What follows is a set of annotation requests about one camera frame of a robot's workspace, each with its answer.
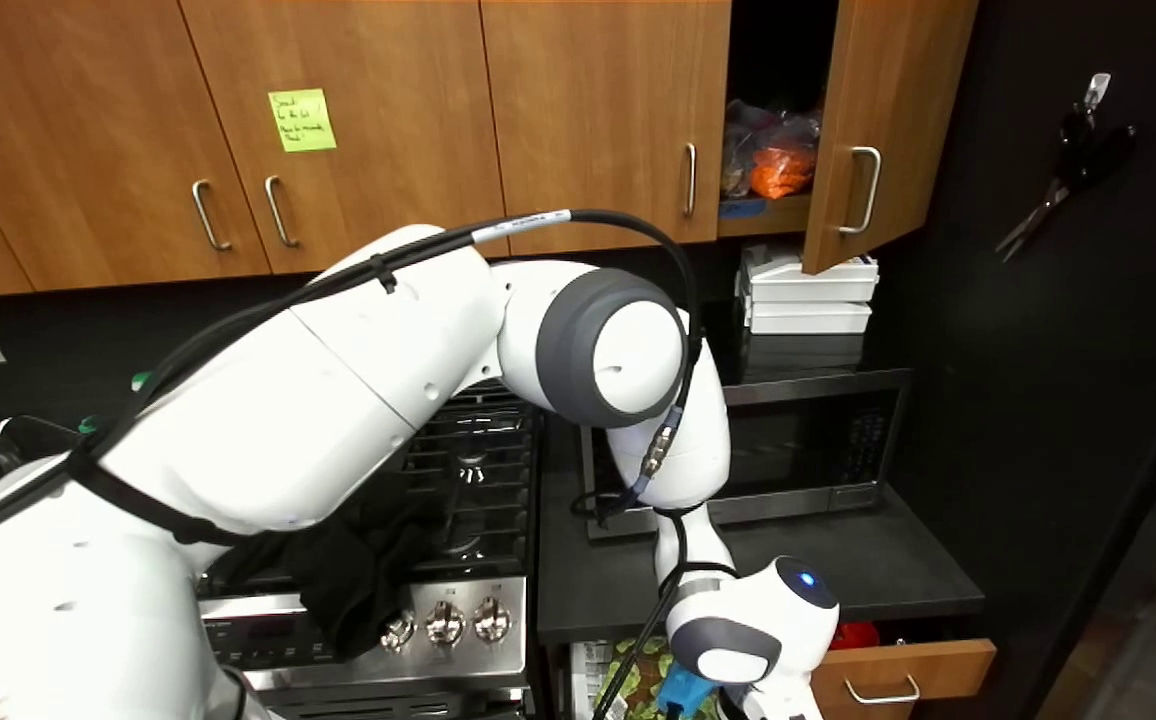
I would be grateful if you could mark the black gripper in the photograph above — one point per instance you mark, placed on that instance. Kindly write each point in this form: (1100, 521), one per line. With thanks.
(732, 705)

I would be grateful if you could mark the brown green artichoke oven mitt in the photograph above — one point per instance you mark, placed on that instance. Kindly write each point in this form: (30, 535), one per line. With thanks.
(613, 683)
(657, 660)

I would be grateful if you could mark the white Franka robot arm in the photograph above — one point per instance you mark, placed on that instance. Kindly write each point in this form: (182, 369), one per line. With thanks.
(310, 385)

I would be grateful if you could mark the stainless black microwave oven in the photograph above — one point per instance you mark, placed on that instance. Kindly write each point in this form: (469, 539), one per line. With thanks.
(816, 444)

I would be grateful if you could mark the red object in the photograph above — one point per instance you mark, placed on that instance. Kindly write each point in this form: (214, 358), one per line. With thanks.
(859, 638)

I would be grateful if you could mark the silver range knob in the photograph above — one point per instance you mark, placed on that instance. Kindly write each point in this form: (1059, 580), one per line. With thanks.
(495, 623)
(398, 630)
(446, 624)

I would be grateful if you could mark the dark grey flat box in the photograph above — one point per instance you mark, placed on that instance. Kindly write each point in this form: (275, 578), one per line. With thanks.
(800, 352)

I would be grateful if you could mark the stainless gas range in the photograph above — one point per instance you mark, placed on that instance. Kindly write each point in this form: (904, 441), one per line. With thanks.
(489, 424)

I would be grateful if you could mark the white flat cardboard box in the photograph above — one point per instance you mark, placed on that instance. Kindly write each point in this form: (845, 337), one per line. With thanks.
(809, 320)

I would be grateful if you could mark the black cloth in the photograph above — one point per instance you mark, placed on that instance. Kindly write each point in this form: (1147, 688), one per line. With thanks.
(348, 572)

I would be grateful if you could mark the black refrigerator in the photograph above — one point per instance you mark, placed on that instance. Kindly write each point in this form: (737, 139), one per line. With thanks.
(1003, 400)

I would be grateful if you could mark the white stacked boxes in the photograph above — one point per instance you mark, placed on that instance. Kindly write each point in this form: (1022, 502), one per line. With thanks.
(816, 280)

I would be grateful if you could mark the blue tape strip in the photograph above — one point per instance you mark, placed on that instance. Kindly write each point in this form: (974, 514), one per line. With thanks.
(742, 210)

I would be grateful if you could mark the orange plastic bag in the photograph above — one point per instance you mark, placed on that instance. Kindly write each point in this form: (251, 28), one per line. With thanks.
(779, 160)

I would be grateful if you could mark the clear bottle green cap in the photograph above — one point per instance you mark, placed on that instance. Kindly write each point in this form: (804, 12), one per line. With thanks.
(143, 383)

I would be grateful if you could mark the small silver hanging tool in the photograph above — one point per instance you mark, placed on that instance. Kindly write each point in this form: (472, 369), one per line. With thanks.
(1096, 90)

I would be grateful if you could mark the yellow green sticky note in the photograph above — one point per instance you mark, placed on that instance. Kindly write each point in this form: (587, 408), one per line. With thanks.
(303, 123)

